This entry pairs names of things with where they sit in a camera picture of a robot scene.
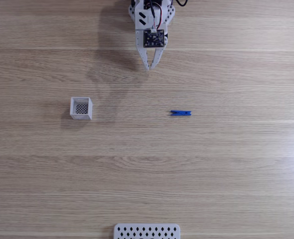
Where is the blue clothes peg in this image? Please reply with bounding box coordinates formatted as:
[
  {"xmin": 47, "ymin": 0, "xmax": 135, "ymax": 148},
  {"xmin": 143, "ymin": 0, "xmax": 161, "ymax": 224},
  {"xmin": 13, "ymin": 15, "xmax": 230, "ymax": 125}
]
[{"xmin": 169, "ymin": 110, "xmax": 193, "ymax": 117}]

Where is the small white mesh crate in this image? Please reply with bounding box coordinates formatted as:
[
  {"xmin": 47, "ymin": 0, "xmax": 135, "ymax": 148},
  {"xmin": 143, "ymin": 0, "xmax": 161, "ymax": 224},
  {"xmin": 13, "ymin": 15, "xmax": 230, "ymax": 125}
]
[{"xmin": 69, "ymin": 97, "xmax": 93, "ymax": 121}]

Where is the white perforated plate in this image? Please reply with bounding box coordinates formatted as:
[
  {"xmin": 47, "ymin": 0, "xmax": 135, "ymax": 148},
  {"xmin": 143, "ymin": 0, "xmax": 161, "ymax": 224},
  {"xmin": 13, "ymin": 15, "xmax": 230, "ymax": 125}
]
[{"xmin": 113, "ymin": 223, "xmax": 181, "ymax": 239}]

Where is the red white black wire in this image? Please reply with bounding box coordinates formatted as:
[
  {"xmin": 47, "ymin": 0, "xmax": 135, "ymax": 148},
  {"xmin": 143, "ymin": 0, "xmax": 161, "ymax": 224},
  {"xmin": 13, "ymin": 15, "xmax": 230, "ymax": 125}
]
[{"xmin": 148, "ymin": 0, "xmax": 164, "ymax": 33}]

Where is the black camera circuit board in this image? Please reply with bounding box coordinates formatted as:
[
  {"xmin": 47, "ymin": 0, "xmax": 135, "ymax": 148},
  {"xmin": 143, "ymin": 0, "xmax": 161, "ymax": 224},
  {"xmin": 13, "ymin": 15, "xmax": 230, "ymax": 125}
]
[{"xmin": 143, "ymin": 29, "xmax": 165, "ymax": 49}]

